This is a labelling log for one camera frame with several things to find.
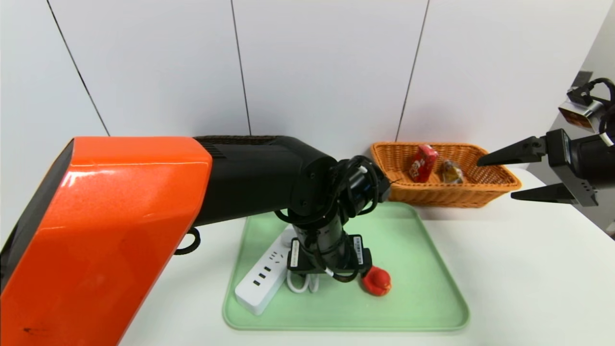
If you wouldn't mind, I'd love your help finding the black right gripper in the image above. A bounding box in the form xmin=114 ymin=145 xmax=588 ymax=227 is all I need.
xmin=477 ymin=128 xmax=615 ymax=207

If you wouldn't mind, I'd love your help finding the brown snack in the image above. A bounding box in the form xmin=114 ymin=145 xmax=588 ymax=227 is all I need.
xmin=441 ymin=159 xmax=465 ymax=185

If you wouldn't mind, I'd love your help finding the red snack box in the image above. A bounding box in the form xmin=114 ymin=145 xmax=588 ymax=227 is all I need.
xmin=408 ymin=144 xmax=439 ymax=184

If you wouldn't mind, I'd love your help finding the white power strip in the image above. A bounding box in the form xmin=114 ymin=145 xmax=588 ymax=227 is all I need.
xmin=234 ymin=226 xmax=296 ymax=316

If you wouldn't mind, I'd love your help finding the orange wicker basket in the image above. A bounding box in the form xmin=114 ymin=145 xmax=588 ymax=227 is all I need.
xmin=370 ymin=141 xmax=523 ymax=209

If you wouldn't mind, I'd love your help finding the dark brown wicker basket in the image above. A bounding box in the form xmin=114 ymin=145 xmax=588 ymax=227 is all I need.
xmin=195 ymin=135 xmax=279 ymax=145

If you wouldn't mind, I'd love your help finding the light green plastic tray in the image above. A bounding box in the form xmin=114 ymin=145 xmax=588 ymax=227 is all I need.
xmin=222 ymin=201 xmax=470 ymax=332

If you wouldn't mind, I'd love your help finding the small red toy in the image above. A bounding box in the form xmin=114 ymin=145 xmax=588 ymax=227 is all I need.
xmin=361 ymin=266 xmax=392 ymax=297

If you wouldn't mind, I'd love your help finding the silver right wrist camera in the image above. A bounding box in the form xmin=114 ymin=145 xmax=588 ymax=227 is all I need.
xmin=558 ymin=79 xmax=615 ymax=134

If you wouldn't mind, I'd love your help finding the white power strip cable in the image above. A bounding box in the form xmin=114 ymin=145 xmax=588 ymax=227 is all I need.
xmin=287 ymin=272 xmax=320 ymax=294

